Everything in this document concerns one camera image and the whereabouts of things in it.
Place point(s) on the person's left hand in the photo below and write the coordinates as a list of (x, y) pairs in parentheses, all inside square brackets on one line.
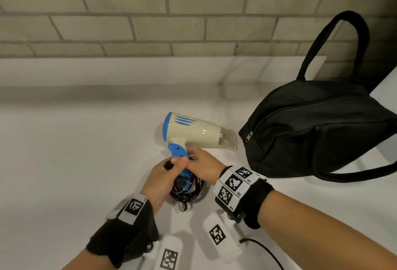
[(161, 183)]

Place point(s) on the person's right hand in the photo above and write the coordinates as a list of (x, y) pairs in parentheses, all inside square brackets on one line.
[(201, 167)]

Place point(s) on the white and blue hair dryer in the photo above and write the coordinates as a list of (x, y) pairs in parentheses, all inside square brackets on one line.
[(195, 133)]

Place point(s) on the black fabric bag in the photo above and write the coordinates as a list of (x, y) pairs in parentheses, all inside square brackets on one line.
[(316, 130)]

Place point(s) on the person's right forearm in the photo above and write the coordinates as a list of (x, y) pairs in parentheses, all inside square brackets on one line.
[(325, 232)]

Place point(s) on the person's left forearm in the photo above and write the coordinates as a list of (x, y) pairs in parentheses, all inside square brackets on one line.
[(87, 262)]

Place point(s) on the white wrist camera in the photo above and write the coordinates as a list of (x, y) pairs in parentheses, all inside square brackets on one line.
[(167, 257), (221, 237)]

